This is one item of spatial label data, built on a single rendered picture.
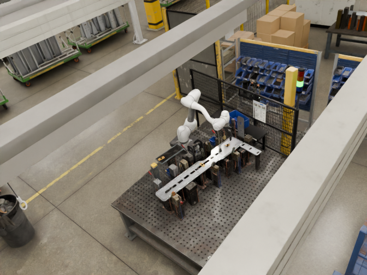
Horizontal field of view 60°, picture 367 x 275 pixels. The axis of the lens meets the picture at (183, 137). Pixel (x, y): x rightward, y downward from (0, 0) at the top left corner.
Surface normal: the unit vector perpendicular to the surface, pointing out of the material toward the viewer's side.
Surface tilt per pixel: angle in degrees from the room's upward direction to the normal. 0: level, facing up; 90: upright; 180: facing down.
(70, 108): 90
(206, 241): 0
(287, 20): 90
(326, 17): 90
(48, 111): 0
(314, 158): 0
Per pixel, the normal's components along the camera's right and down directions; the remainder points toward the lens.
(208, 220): -0.14, -0.77
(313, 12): -0.63, 0.55
